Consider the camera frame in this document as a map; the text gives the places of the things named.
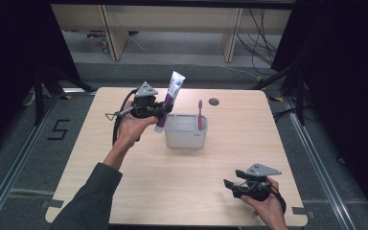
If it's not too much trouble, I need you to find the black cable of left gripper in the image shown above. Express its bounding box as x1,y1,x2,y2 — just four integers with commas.
111,88,142,147

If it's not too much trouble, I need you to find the black metal stand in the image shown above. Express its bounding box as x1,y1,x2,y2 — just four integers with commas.
33,65,98,127
251,60,307,127

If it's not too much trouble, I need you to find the black strap of right gripper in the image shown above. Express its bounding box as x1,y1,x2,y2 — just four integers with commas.
269,183,288,216

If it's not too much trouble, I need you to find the pink toothbrush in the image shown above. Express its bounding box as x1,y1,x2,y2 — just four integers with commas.
196,99,204,131

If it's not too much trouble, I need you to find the person's right hand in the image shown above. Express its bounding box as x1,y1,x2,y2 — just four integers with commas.
240,176,288,230

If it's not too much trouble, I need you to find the grey plastic holder box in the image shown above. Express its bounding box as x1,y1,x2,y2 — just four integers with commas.
163,113,209,150

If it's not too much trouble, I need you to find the person's left hand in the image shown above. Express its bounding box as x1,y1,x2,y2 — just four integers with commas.
116,100,158,151

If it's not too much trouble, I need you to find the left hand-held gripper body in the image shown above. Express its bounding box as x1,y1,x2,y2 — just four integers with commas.
129,80,162,120

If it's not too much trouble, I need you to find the black curtain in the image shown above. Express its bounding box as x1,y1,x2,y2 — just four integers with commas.
0,0,94,161
270,0,368,221

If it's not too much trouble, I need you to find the small clutter under desk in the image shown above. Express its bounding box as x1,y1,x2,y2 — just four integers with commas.
84,30,110,54

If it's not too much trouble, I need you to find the metal floor rail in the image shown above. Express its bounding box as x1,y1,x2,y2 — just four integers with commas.
0,93,61,230
283,96,358,230

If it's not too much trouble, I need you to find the grey rod with wire loop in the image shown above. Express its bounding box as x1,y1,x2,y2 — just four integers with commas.
104,106,136,122

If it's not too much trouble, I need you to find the grey tape strip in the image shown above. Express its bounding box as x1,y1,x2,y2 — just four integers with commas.
290,206,316,220
41,199,65,209

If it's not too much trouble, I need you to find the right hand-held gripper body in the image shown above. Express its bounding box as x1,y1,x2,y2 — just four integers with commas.
233,163,283,203

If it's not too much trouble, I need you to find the bundle of black cables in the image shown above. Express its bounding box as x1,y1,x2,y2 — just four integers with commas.
236,8,280,77

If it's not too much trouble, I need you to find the beige wooden desk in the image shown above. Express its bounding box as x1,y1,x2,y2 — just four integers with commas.
51,4,293,63

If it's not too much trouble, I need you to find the white and purple toothpaste tube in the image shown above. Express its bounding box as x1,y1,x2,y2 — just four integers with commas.
153,70,187,134

